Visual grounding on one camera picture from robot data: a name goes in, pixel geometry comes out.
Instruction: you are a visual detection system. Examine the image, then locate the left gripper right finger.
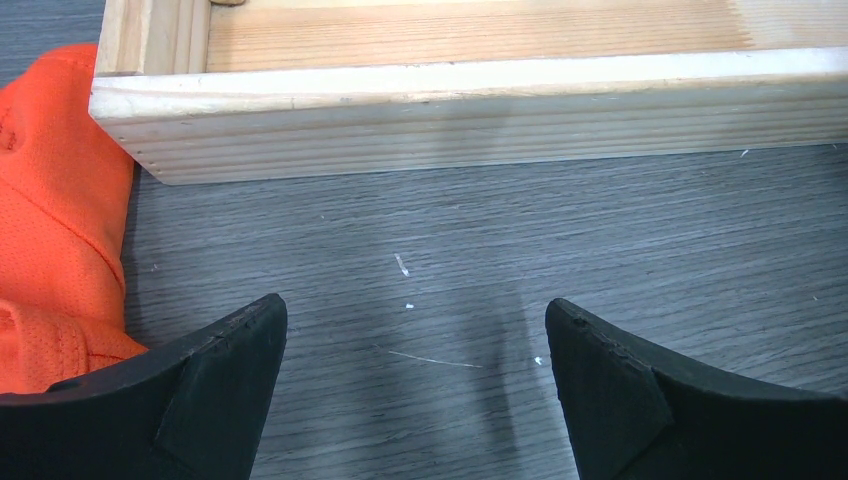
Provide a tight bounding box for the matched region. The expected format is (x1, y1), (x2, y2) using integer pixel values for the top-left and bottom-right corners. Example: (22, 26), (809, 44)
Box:
(545, 298), (847, 479)

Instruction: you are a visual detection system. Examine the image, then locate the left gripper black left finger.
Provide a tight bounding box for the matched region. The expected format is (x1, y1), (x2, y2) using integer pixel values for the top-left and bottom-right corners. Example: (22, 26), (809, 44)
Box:
(1, 294), (287, 479)

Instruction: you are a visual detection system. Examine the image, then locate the orange cloth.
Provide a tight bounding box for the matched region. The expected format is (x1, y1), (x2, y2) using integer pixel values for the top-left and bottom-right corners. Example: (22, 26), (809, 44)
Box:
(1, 44), (144, 394)

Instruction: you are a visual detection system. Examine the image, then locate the wooden clothes rack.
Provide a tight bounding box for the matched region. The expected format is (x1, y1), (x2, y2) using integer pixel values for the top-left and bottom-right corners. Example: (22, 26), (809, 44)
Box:
(89, 1), (847, 185)

